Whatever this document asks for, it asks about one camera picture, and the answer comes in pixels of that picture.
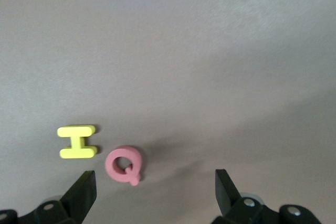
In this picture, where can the yellow uppercase letter H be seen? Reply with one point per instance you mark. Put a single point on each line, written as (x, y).
(77, 142)

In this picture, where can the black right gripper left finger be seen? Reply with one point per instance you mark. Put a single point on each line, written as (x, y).
(76, 203)

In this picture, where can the pink uppercase letter Q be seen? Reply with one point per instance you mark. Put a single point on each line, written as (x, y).
(111, 167)

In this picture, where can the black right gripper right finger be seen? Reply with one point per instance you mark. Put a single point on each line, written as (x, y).
(228, 197)

